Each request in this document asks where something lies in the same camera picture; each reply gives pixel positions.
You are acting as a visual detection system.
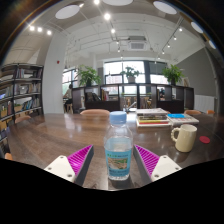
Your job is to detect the clear blue-capped water bottle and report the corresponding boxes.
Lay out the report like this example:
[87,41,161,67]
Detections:
[103,110,134,182]

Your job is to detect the tall potted green plant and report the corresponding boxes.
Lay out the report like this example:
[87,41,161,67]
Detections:
[162,64,185,86]

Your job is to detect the low dark shelf unit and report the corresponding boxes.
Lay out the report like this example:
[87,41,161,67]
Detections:
[71,83,195,114]

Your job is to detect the person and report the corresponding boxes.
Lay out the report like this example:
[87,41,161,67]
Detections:
[63,83,74,114]

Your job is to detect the tall dark bookshelf unit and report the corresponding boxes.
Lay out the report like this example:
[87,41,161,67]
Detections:
[0,62,44,141]

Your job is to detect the blue-covered white book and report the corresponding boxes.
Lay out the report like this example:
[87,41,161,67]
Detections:
[166,113,200,127]

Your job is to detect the stack of books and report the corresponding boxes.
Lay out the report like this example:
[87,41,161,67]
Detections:
[135,107,173,128]

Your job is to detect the small white-potted green plant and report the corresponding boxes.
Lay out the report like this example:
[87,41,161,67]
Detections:
[119,66,141,84]

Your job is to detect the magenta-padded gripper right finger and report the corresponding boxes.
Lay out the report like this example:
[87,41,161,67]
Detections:
[133,144,183,186]

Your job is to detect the ceiling air conditioner unit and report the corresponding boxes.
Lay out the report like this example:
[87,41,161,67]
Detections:
[127,35,148,52]

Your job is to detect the cream ceramic mug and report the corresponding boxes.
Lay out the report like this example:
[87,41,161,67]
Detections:
[170,123,198,154]

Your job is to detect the flat round red coaster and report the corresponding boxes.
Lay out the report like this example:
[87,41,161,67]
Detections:
[199,135,211,145]

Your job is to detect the ceiling lights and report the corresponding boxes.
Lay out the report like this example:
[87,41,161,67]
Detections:
[28,0,218,56]

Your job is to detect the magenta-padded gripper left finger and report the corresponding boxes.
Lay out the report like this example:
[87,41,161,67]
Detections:
[43,144,95,187]

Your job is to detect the orange chairs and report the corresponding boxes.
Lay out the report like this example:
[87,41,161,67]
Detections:
[4,108,216,161]

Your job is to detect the bushy potted green plant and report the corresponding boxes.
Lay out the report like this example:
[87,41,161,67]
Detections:
[75,65,102,88]

